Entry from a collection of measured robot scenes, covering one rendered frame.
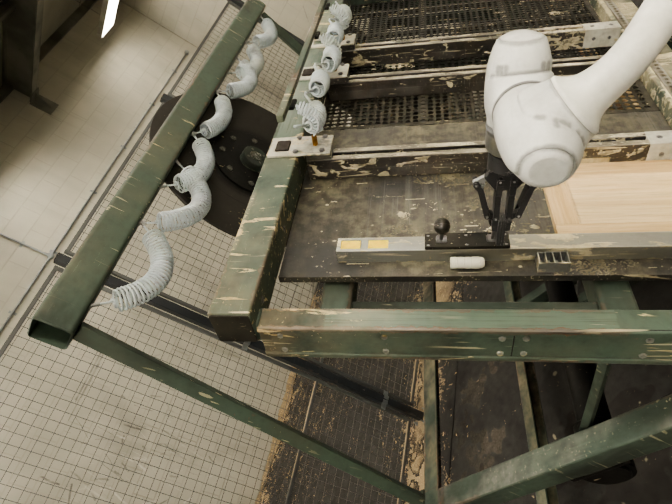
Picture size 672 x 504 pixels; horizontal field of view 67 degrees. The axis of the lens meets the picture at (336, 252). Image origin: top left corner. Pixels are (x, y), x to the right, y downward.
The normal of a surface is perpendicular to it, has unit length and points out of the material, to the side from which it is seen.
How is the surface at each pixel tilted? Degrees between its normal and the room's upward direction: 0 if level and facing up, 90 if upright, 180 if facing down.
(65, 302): 90
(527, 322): 50
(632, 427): 0
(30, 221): 90
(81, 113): 90
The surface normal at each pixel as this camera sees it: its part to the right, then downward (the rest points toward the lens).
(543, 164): -0.16, 0.77
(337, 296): -0.14, -0.72
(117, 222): 0.52, -0.56
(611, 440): -0.84, -0.44
